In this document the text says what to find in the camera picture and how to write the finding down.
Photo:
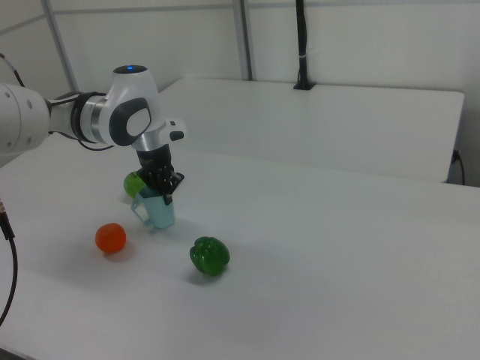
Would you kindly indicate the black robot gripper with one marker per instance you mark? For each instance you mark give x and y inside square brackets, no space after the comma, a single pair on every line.
[153,161]

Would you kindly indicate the light blue angular mug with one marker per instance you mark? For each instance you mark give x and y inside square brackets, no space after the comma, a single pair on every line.
[159,213]

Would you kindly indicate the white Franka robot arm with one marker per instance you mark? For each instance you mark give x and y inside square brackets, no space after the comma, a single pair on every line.
[131,86]

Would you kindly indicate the green apple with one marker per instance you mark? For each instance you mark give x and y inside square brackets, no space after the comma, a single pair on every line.
[132,183]

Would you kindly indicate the orange fruit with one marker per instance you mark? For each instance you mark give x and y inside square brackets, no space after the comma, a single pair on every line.
[110,237]

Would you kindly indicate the green bell pepper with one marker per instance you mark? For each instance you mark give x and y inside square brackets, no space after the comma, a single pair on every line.
[210,257]

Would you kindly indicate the white rectangular table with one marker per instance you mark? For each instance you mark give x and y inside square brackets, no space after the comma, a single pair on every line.
[318,123]

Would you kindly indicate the black camera pole with clamp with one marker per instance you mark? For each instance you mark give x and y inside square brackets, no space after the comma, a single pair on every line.
[303,45]

